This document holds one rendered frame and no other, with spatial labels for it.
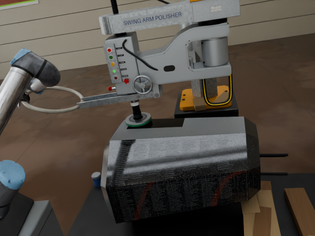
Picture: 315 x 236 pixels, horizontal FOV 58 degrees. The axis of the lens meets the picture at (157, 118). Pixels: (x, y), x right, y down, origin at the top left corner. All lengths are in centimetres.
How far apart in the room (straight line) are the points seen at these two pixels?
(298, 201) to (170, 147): 120
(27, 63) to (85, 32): 692
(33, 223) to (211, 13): 162
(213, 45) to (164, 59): 35
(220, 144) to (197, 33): 77
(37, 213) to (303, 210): 195
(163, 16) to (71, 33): 676
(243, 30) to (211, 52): 634
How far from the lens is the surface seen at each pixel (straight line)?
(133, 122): 231
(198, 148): 205
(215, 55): 208
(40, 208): 183
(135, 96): 224
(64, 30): 871
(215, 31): 204
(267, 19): 852
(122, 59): 211
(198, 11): 199
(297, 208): 264
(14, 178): 154
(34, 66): 166
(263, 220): 233
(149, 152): 210
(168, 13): 201
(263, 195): 254
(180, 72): 210
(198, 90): 285
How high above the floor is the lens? 189
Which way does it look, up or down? 25 degrees down
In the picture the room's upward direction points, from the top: 10 degrees counter-clockwise
